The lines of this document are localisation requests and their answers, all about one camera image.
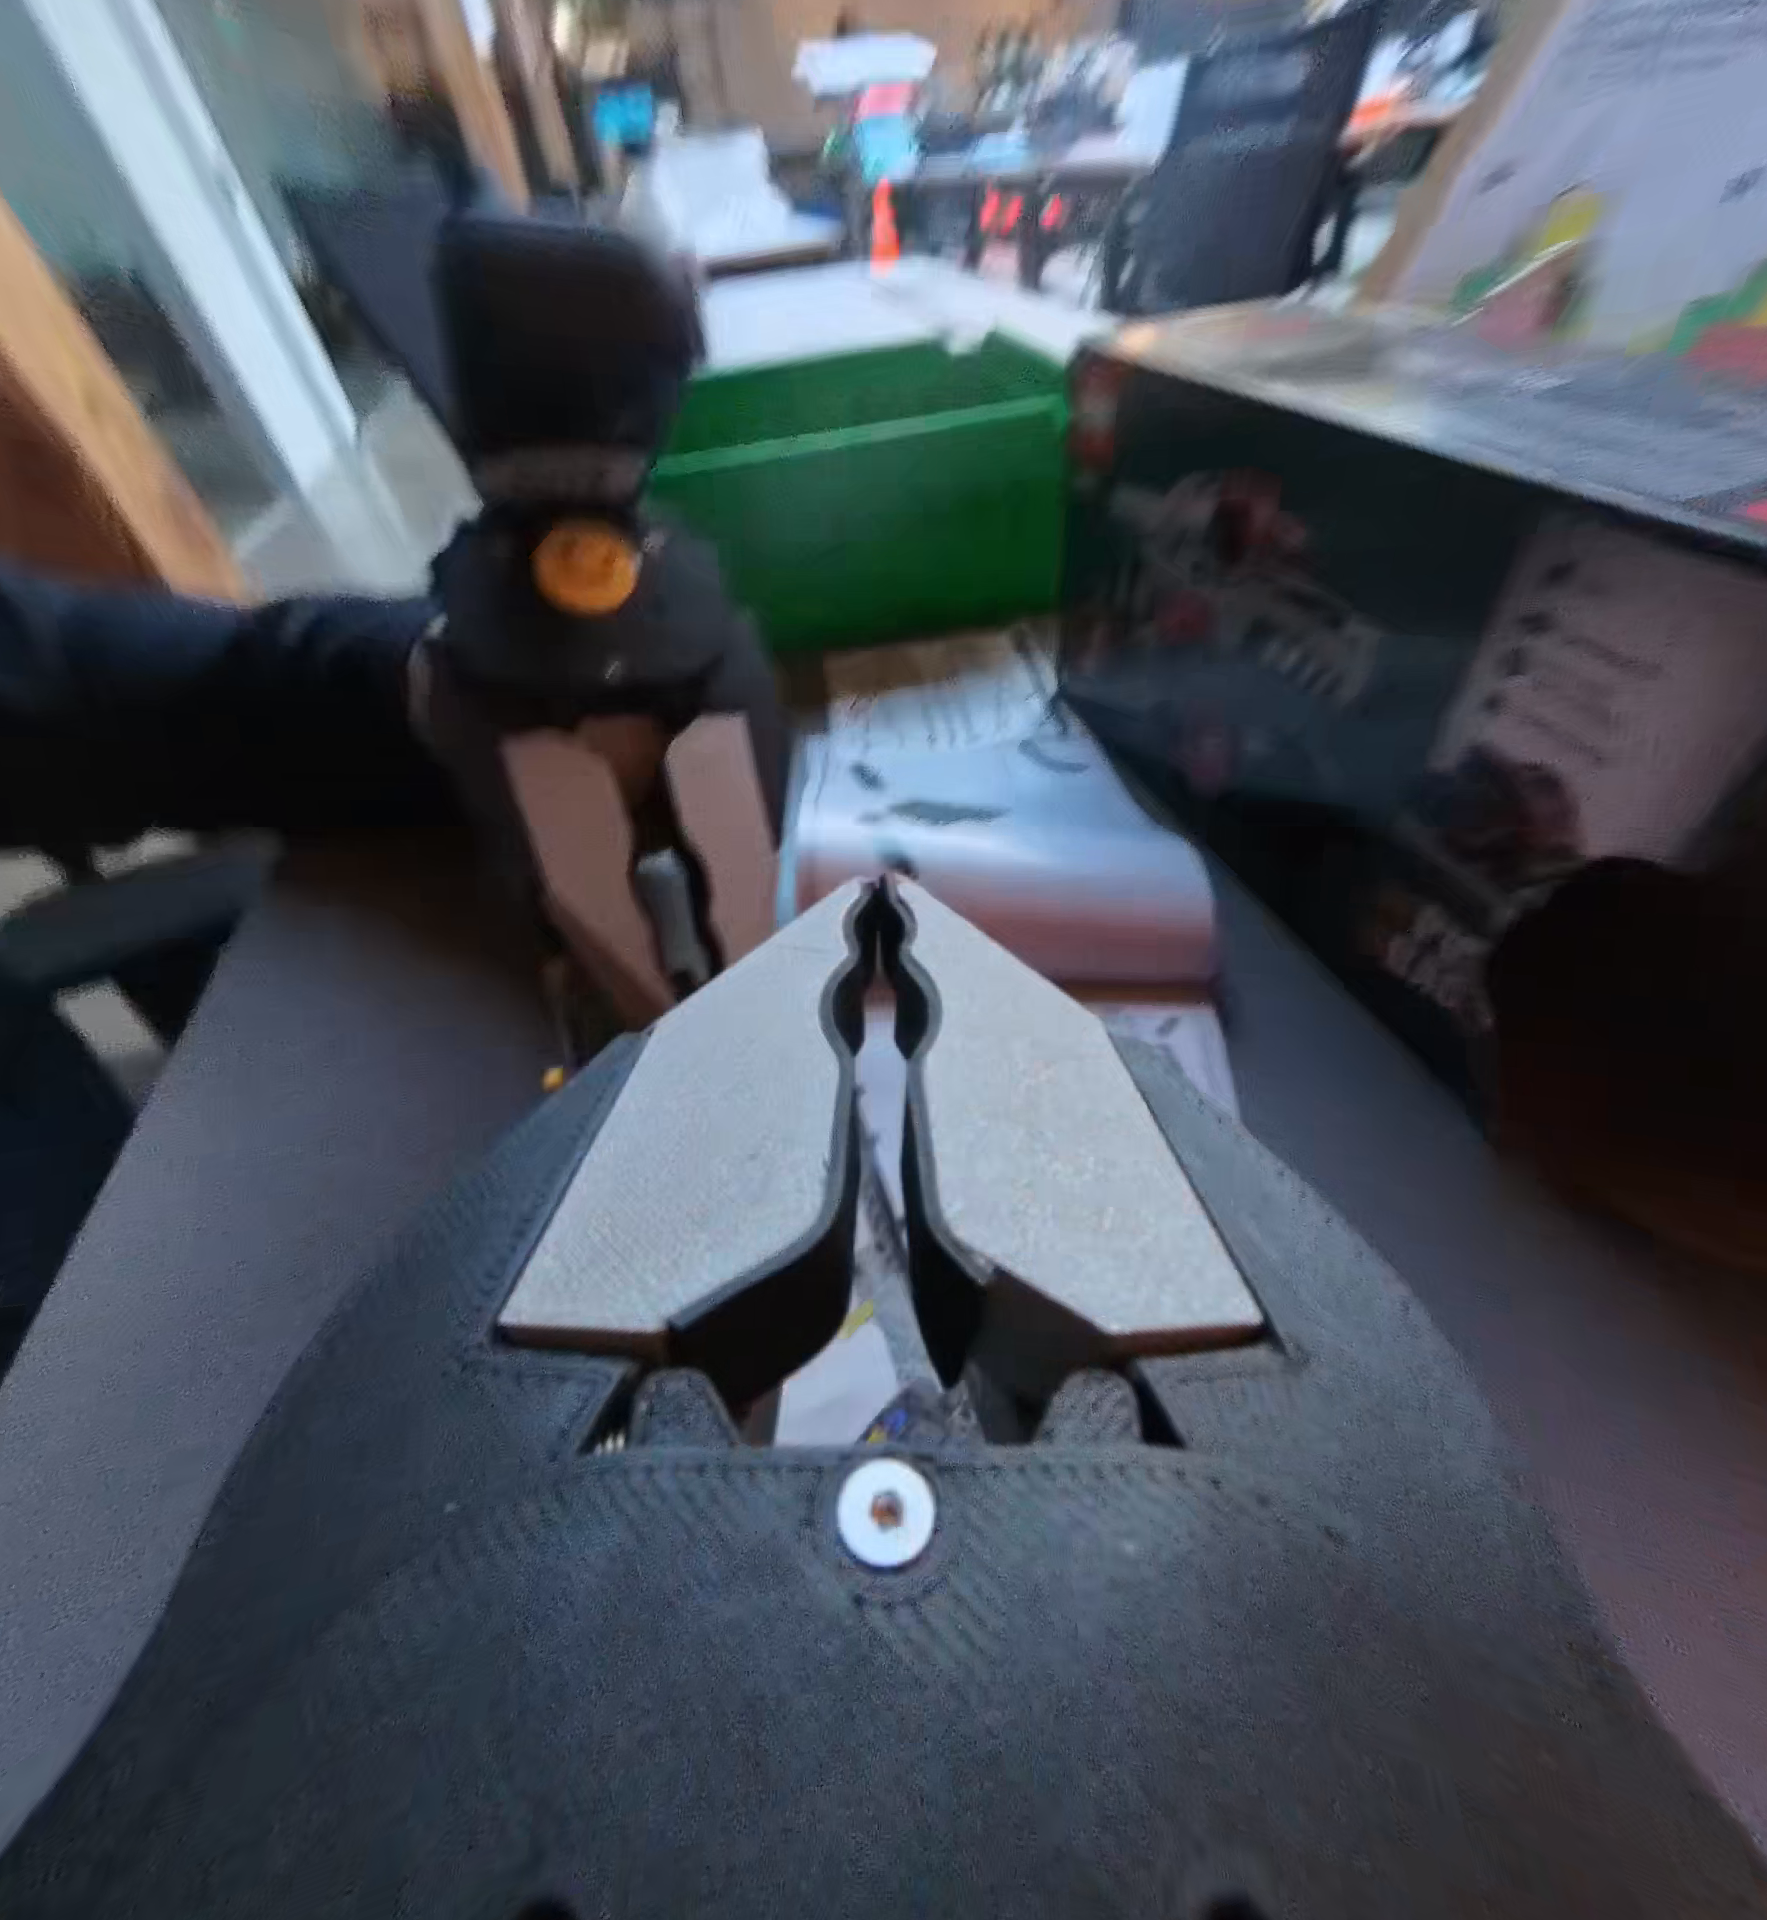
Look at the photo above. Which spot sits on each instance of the green plastic bin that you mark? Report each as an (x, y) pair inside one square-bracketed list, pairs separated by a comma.
[(884, 510)]

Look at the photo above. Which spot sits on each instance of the black lego box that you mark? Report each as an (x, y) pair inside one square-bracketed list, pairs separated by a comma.
[(1319, 661)]

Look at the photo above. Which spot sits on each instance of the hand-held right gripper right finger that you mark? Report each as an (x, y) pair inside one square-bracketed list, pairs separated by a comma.
[(1077, 1186)]

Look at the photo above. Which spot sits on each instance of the white box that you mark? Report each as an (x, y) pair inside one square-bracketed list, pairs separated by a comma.
[(734, 197)]

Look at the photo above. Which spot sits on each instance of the lego instruction booklet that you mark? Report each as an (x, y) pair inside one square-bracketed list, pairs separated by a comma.
[(975, 825)]

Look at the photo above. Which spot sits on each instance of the person's left forearm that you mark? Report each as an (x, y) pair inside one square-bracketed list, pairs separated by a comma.
[(150, 690)]

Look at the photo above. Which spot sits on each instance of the cluttered background desk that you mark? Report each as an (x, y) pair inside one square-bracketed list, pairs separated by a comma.
[(1034, 165)]

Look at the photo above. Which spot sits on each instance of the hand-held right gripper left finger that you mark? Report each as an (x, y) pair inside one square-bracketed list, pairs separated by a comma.
[(704, 1169)]

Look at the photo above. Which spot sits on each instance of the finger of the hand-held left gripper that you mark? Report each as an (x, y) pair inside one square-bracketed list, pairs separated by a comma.
[(584, 855), (726, 811)]

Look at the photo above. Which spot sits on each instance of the black mesh office chair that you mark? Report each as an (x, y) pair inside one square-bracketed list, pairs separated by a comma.
[(1242, 135)]

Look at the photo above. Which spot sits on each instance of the orange cone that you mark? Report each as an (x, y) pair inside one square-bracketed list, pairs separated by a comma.
[(884, 224)]

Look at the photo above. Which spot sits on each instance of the dark brown rounded object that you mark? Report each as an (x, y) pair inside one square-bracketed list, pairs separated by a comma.
[(1679, 1052)]

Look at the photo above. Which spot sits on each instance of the colourful printed board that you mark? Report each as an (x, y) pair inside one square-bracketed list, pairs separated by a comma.
[(1647, 165)]

